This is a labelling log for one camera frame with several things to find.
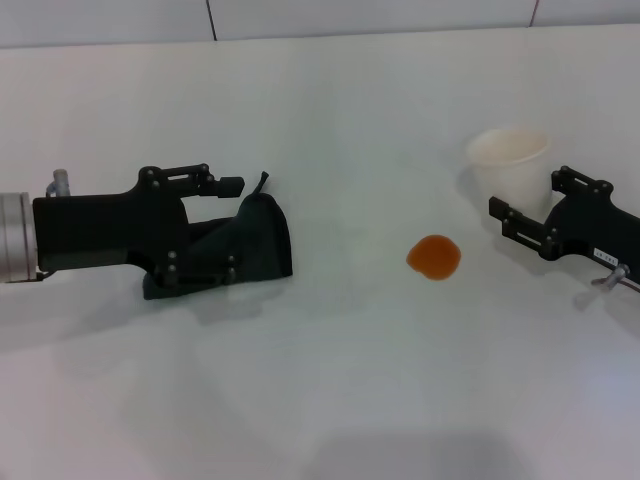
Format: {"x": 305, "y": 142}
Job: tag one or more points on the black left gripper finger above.
{"x": 200, "y": 277}
{"x": 230, "y": 186}

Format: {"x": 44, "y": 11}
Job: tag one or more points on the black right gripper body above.
{"x": 595, "y": 230}

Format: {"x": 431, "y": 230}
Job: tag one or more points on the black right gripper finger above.
{"x": 520, "y": 225}
{"x": 585, "y": 186}

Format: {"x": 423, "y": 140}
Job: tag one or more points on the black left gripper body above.
{"x": 100, "y": 230}

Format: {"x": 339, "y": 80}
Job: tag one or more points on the white paper cup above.
{"x": 505, "y": 170}

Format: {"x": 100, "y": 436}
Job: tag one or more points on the dark blue rag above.
{"x": 270, "y": 235}

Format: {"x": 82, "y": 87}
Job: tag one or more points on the orange round fruit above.
{"x": 434, "y": 257}

